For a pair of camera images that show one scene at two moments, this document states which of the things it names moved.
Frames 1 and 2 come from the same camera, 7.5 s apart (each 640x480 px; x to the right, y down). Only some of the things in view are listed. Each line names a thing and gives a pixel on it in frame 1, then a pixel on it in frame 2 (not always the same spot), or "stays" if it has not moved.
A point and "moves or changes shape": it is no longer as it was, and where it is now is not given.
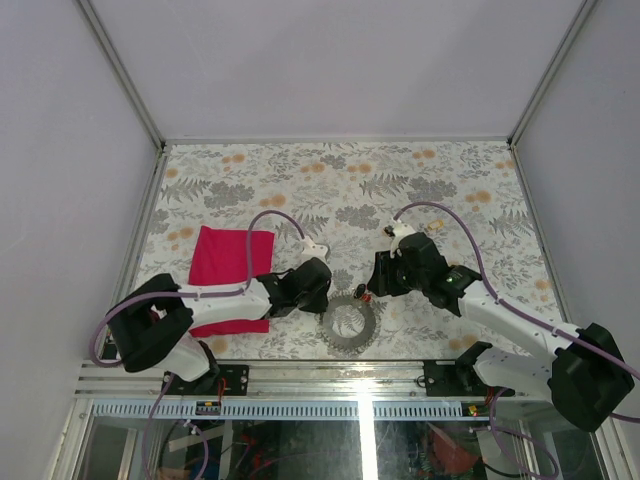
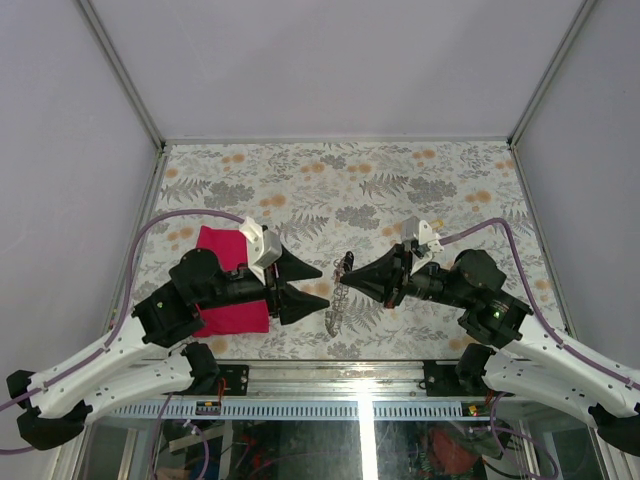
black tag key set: [360, 290] moves or changes shape
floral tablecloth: [346, 196] stays
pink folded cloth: [220, 257] stays
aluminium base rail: [382, 378] stays
